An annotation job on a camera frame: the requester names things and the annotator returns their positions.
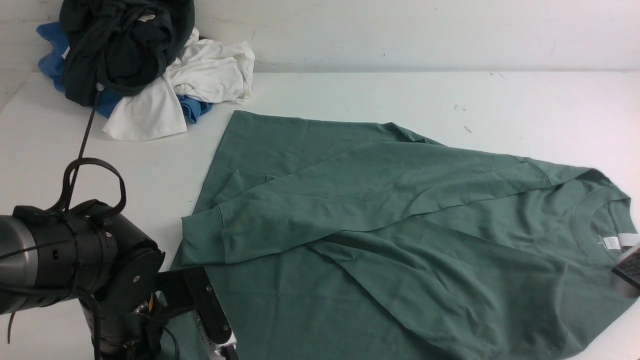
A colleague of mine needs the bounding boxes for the blue crumpled garment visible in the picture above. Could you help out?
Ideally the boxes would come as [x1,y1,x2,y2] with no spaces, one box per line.
[36,22,214,124]

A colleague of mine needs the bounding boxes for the white crumpled garment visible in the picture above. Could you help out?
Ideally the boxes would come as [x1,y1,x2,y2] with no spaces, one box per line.
[102,29,256,142]

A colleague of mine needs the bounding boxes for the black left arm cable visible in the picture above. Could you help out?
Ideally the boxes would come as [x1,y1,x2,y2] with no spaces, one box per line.
[6,85,181,360]

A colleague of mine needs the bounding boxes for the green long-sleeve top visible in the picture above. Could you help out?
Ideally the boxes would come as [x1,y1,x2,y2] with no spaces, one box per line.
[172,111,638,360]

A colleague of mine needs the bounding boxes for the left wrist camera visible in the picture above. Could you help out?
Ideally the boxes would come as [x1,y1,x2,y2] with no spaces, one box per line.
[154,266,239,360]

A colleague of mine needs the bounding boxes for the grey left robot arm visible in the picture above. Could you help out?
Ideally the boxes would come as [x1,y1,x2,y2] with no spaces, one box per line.
[0,200,166,360]

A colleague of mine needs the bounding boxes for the dark green crumpled garment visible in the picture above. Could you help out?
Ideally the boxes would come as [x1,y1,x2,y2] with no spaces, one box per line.
[59,0,195,107]

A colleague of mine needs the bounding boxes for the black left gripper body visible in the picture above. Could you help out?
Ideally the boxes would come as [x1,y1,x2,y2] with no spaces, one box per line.
[80,289,181,360]

